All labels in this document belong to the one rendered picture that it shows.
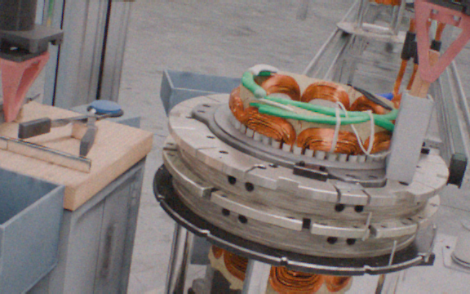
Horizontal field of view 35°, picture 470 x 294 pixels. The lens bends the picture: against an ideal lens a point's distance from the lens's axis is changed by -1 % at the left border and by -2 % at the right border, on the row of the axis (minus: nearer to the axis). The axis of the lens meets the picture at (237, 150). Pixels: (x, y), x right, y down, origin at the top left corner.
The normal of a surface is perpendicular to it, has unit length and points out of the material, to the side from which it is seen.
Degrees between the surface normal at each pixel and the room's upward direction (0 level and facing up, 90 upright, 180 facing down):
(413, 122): 90
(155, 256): 0
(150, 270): 0
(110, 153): 0
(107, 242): 90
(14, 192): 90
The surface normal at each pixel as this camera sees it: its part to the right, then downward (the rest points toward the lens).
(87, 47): 0.63, 0.36
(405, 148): -0.12, 0.30
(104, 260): 0.95, 0.25
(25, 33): 0.18, -0.92
